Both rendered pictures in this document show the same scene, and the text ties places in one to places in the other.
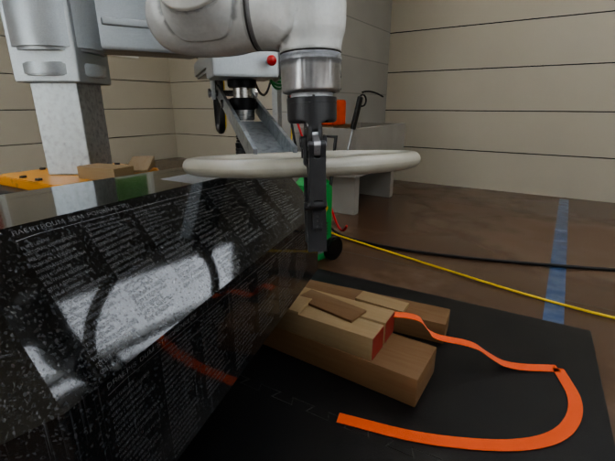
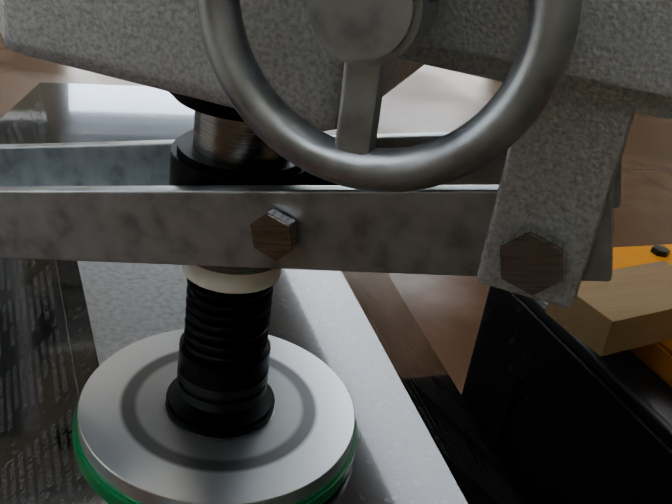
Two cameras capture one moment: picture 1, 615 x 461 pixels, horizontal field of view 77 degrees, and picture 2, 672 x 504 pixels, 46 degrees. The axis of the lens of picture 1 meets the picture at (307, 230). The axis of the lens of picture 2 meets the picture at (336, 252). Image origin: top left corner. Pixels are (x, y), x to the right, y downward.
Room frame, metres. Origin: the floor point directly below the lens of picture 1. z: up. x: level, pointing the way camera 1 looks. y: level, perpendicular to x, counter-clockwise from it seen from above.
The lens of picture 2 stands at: (1.80, -0.13, 1.28)
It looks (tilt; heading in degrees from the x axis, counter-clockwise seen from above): 27 degrees down; 126
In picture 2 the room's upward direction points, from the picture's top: 9 degrees clockwise
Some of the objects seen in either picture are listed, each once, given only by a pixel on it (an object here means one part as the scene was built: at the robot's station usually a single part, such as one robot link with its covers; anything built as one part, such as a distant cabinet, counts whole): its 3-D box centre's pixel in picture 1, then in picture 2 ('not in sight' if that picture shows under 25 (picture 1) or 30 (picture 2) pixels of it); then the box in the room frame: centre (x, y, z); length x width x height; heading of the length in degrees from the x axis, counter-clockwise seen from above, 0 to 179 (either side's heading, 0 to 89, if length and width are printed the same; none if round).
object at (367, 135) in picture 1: (356, 165); not in sight; (4.36, -0.54, 0.43); 1.30 x 0.62 x 0.86; 147
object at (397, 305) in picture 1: (382, 301); not in sight; (1.74, -0.37, 0.13); 0.25 x 0.10 x 0.01; 57
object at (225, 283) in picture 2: not in sight; (233, 246); (1.45, 0.23, 1.02); 0.07 x 0.07 x 0.04
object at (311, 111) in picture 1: (312, 128); not in sight; (0.61, -0.01, 1.03); 0.08 x 0.07 x 0.09; 5
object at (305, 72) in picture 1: (311, 77); not in sight; (0.62, -0.01, 1.11); 0.09 x 0.09 x 0.06
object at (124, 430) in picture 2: not in sight; (220, 408); (1.45, 0.23, 0.87); 0.21 x 0.21 x 0.01
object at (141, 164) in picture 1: (139, 164); not in sight; (1.82, 0.78, 0.80); 0.20 x 0.10 x 0.05; 11
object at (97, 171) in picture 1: (105, 172); (634, 305); (1.58, 0.82, 0.81); 0.20 x 0.10 x 0.05; 68
